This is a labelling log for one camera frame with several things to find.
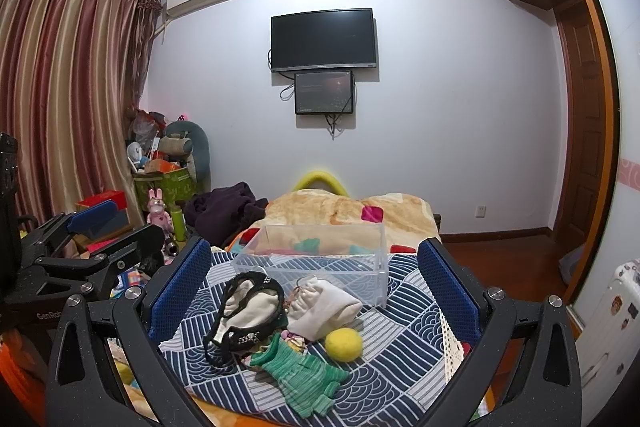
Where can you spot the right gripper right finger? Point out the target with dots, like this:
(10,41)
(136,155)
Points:
(543,388)

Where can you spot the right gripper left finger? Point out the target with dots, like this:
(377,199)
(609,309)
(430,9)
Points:
(83,386)

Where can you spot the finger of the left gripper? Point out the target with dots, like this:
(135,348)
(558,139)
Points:
(92,216)
(96,276)

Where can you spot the black and cream cloth bag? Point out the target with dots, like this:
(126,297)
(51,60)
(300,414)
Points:
(251,311)

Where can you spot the colourful small cloth doll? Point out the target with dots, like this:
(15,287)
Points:
(295,342)

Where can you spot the white drawstring pouch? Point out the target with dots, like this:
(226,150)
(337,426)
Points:
(318,307)

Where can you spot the green knitted doll sweater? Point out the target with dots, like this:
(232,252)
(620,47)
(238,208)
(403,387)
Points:
(308,384)

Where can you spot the yellow felt ball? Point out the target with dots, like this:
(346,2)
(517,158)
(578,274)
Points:
(344,345)

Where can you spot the clear plastic storage box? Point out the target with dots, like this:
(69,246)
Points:
(351,257)

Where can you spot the red box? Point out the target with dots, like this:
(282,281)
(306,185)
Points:
(118,197)

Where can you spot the white suitcase with stickers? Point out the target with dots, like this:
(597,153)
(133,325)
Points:
(610,341)

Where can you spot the pink bunny doll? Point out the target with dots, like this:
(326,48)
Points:
(157,213)

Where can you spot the blue patterned tablecloth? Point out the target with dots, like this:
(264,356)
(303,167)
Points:
(409,355)

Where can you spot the green storage box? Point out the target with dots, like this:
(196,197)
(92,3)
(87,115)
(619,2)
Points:
(177,187)

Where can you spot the dark purple clothing pile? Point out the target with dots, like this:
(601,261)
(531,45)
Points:
(220,215)

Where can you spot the grey plush toy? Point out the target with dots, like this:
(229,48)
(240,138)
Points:
(185,140)

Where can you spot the striped red gold curtain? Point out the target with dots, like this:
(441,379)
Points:
(72,75)

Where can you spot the beige plush blanket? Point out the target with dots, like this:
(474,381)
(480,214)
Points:
(407,219)

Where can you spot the wooden door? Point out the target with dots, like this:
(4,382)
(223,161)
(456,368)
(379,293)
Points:
(585,62)

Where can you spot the wall power socket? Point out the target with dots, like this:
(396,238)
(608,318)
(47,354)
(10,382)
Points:
(480,212)

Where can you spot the small wall monitor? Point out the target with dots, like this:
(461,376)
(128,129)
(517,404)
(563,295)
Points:
(331,92)

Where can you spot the large wall television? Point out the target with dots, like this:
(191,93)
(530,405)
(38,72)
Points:
(323,40)

